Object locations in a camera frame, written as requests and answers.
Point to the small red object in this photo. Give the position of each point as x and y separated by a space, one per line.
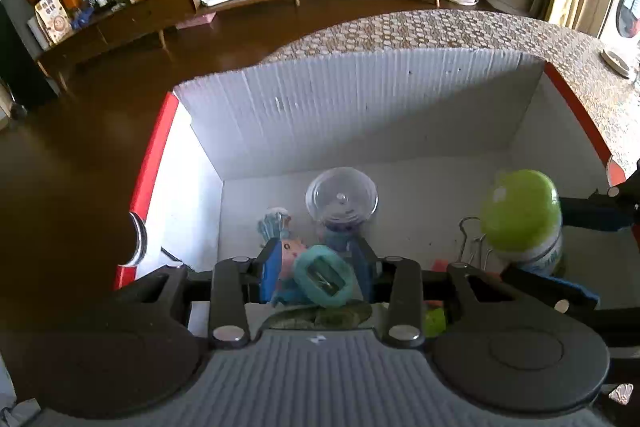
440 265

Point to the snack bag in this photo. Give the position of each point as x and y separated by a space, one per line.
52 19

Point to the teal tape roll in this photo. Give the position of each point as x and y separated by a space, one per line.
320 277

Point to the blue-haired toy figure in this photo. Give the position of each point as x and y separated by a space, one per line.
274 224

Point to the dark tall cabinet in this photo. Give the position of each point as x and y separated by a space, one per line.
20 32

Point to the bottle with green cap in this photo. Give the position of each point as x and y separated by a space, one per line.
520 212

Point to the small grey dish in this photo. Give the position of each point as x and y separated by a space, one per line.
616 62

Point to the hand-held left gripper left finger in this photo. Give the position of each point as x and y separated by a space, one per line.
269 274

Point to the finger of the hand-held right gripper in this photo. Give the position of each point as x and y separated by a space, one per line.
550 289
595 213

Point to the green patterned object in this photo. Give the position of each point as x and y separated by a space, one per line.
325 317

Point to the white cardboard box red rim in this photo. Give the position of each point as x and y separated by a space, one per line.
375 107

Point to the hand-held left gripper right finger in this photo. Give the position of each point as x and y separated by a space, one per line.
364 274

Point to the green cylinder tube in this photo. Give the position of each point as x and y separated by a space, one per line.
435 322

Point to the clear plastic jar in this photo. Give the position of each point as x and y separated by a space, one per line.
341 202

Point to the metal binder clip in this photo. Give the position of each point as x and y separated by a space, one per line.
472 242

